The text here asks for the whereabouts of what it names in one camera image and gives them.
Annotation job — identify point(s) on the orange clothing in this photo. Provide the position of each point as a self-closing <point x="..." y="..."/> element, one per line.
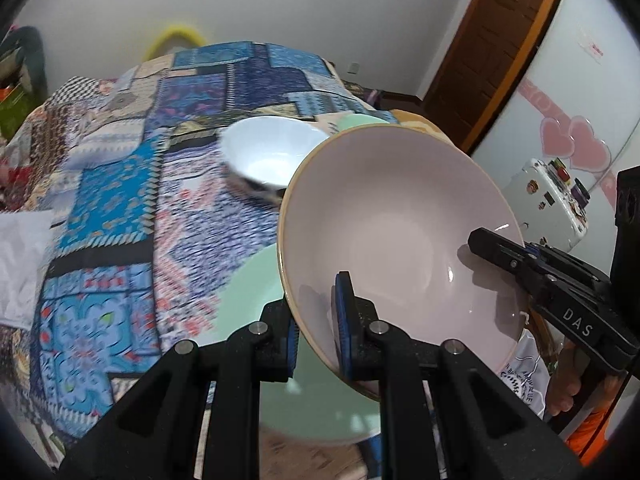
<point x="592" y="435"/>

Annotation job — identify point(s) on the person's right hand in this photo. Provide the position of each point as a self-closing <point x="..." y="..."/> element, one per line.
<point x="565" y="385"/>

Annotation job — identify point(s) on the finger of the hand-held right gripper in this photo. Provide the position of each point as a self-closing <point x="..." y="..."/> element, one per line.
<point x="565" y="262"/>
<point x="500" y="252"/>

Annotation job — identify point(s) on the white sliding wardrobe door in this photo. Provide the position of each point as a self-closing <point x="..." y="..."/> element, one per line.
<point x="575" y="85"/>

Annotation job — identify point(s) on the wall socket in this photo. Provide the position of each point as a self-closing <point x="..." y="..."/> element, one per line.
<point x="354" y="68"/>

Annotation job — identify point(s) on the white bowl with dark dots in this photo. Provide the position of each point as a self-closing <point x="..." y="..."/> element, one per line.
<point x="265" y="150"/>

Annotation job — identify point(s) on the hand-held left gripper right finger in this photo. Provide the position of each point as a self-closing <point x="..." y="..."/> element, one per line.
<point x="342" y="330"/>

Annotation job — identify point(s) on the green plate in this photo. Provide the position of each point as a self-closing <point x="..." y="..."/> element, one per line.
<point x="300" y="410"/>

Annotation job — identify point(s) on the patchwork bedspread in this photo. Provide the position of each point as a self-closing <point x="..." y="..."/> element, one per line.
<point x="125" y="185"/>

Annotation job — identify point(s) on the green bag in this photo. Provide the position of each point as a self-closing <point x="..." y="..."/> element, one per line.
<point x="12" y="110"/>

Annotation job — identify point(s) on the white printed cloth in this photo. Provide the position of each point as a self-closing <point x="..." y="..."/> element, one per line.
<point x="525" y="375"/>

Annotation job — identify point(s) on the yellow foam tube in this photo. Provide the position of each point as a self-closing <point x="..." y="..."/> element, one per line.
<point x="175" y="30"/>

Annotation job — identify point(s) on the green bowl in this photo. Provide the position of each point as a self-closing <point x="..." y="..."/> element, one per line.
<point x="360" y="121"/>

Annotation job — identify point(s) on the wooden door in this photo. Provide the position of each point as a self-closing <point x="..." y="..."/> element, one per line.
<point x="490" y="35"/>

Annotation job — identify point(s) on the tan plush blanket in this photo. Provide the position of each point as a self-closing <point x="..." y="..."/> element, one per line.
<point x="415" y="122"/>

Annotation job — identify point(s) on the backpack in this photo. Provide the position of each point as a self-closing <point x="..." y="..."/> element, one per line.
<point x="365" y="94"/>

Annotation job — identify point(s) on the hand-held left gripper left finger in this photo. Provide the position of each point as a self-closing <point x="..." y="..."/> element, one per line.
<point x="291" y="350"/>

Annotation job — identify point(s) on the pink bowl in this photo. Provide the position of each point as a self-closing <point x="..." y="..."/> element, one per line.
<point x="400" y="220"/>

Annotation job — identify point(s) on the white box with knobs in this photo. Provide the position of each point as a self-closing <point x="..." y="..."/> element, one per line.
<point x="535" y="205"/>

